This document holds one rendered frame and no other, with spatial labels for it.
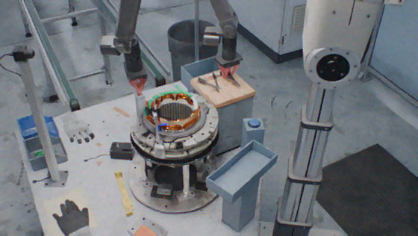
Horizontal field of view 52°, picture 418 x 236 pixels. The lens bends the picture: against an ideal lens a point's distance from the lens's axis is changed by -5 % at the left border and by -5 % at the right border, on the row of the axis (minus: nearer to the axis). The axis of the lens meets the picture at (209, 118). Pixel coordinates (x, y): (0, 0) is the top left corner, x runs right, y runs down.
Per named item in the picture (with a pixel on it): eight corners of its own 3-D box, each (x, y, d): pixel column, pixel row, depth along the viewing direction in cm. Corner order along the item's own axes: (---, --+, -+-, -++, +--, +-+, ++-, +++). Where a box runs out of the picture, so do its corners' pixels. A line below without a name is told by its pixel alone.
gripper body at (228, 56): (213, 60, 178) (213, 45, 174) (234, 54, 183) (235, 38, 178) (222, 68, 174) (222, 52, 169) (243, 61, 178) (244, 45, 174)
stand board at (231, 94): (190, 84, 186) (190, 79, 184) (228, 72, 194) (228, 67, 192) (215, 110, 173) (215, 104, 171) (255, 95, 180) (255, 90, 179)
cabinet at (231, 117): (191, 131, 202) (190, 84, 186) (226, 119, 210) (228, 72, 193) (213, 157, 189) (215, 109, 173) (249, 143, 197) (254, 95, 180)
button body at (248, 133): (242, 177, 181) (246, 130, 165) (239, 165, 186) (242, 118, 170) (258, 175, 182) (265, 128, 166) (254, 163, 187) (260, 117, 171)
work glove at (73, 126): (59, 117, 208) (58, 113, 207) (82, 110, 213) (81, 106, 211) (72, 148, 192) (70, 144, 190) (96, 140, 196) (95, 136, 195)
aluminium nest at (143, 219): (127, 232, 158) (126, 228, 157) (143, 216, 164) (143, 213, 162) (151, 249, 153) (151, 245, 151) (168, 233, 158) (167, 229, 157)
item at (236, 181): (228, 247, 154) (232, 195, 136) (204, 231, 160) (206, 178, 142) (269, 207, 169) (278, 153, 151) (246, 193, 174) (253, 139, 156)
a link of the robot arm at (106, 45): (125, 45, 132) (130, 22, 135) (89, 44, 134) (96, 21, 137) (135, 64, 143) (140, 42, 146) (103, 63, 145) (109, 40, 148)
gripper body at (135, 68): (129, 83, 145) (125, 64, 140) (123, 66, 152) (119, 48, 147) (148, 78, 146) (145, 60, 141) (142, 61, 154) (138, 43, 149)
